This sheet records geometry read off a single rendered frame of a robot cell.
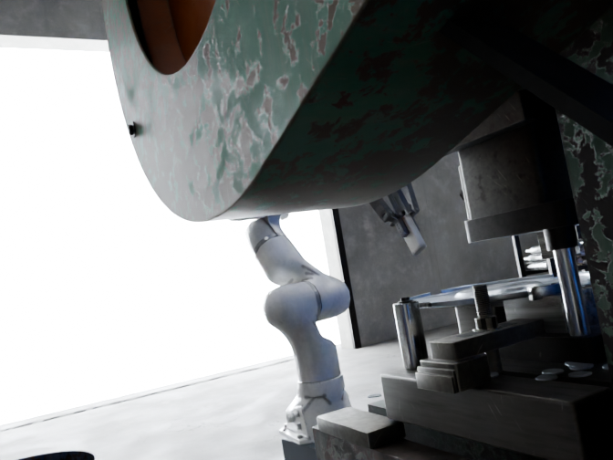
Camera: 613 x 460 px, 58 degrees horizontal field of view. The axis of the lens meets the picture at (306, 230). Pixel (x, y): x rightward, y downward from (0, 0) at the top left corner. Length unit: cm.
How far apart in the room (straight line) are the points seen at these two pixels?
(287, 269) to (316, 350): 23
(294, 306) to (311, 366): 16
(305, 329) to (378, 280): 484
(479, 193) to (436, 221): 601
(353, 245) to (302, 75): 571
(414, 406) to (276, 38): 49
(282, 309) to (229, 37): 94
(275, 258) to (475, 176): 77
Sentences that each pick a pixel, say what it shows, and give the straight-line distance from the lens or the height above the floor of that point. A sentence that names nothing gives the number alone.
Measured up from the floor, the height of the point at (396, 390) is 69.
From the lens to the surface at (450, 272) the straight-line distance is 683.
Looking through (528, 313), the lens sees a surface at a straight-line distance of 76.
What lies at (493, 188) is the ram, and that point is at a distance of 77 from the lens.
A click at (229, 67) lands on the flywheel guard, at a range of 47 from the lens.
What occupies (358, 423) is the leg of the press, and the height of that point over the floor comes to 64.
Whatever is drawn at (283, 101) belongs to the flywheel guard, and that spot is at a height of 97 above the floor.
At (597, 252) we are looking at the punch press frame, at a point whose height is 83.
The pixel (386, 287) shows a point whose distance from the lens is 624.
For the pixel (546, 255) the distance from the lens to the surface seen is 79.
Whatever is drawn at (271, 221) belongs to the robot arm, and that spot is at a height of 101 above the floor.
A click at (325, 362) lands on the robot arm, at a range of 140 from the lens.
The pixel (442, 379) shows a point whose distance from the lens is 63.
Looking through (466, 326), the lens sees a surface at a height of 74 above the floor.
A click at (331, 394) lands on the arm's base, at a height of 55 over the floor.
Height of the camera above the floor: 85
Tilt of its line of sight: 5 degrees up
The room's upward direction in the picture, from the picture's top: 9 degrees counter-clockwise
